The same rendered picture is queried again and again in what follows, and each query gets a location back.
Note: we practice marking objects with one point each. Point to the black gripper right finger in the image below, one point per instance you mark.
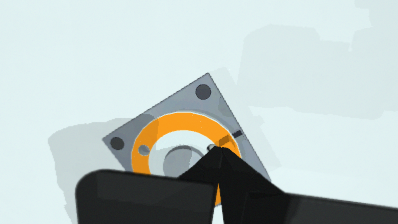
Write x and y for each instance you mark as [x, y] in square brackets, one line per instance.
[249, 198]

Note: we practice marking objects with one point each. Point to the orange round plate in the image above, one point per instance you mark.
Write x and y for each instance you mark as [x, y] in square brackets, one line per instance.
[177, 128]

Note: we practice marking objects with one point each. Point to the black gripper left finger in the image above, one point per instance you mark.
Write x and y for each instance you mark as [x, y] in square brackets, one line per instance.
[109, 196]

